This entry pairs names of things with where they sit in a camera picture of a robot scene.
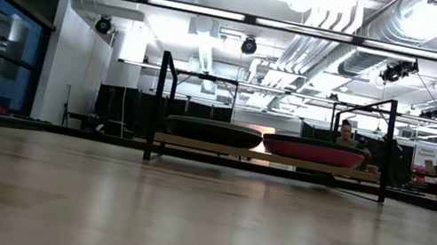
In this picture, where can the black metal rack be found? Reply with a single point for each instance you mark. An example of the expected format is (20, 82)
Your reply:
(284, 160)

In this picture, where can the black room partition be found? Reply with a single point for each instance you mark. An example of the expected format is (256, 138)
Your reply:
(126, 108)

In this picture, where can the black aluminium rig frame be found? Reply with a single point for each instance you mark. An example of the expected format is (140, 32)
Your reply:
(434, 204)

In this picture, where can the silver ceiling air duct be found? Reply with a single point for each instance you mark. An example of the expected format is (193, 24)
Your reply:
(362, 63)

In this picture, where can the red bowl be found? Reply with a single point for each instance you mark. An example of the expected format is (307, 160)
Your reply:
(313, 154)

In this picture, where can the white printed sign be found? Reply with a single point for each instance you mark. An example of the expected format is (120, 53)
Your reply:
(425, 154)

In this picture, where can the black ceiling spotlight cluster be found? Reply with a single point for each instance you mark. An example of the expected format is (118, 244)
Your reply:
(399, 71)

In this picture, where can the person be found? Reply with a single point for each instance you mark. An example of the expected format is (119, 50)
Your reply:
(346, 136)

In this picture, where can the black bowl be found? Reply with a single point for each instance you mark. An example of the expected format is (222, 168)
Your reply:
(212, 136)

